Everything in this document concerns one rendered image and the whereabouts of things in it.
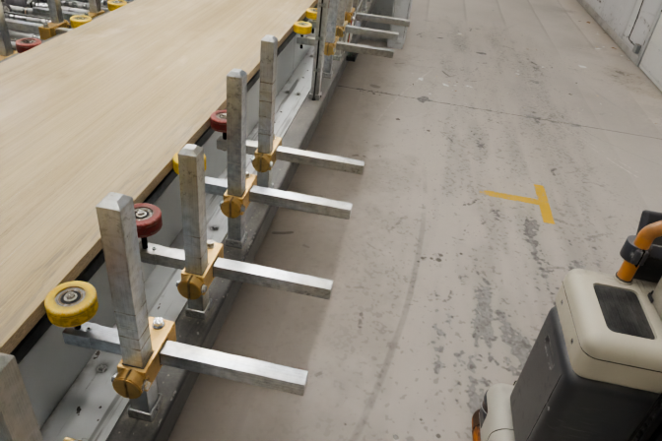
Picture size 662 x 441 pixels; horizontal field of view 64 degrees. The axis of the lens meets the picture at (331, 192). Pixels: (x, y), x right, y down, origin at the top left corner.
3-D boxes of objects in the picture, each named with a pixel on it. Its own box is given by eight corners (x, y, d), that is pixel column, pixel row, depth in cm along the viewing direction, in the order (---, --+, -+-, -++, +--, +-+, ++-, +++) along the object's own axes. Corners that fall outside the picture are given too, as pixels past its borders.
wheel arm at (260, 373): (306, 384, 93) (308, 368, 91) (302, 400, 91) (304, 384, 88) (76, 333, 98) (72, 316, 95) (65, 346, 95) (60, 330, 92)
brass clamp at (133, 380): (179, 341, 99) (177, 322, 96) (145, 403, 87) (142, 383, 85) (148, 334, 99) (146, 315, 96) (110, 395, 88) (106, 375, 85)
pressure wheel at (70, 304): (55, 363, 91) (41, 316, 85) (56, 329, 97) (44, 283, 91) (105, 352, 94) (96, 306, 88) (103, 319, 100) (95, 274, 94)
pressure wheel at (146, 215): (124, 267, 112) (117, 223, 106) (128, 243, 119) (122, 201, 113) (164, 265, 114) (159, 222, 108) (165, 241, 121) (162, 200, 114)
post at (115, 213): (160, 407, 98) (132, 191, 72) (151, 423, 96) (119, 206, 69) (142, 403, 99) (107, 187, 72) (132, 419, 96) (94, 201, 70)
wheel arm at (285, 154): (363, 171, 156) (364, 158, 153) (361, 177, 153) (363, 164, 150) (220, 146, 160) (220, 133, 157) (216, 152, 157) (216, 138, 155)
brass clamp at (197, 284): (226, 261, 120) (226, 243, 117) (203, 302, 109) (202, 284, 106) (200, 256, 121) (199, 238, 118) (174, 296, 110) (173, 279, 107)
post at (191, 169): (210, 327, 122) (203, 144, 96) (204, 339, 119) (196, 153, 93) (195, 324, 123) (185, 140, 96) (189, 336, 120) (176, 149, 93)
